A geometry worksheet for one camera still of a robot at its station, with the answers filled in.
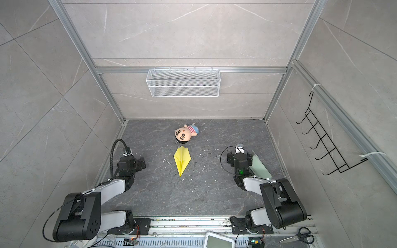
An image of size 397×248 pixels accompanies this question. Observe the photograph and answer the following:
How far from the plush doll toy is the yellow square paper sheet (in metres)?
0.05

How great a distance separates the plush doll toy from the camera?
1026 mm

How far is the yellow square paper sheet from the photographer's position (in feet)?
3.09
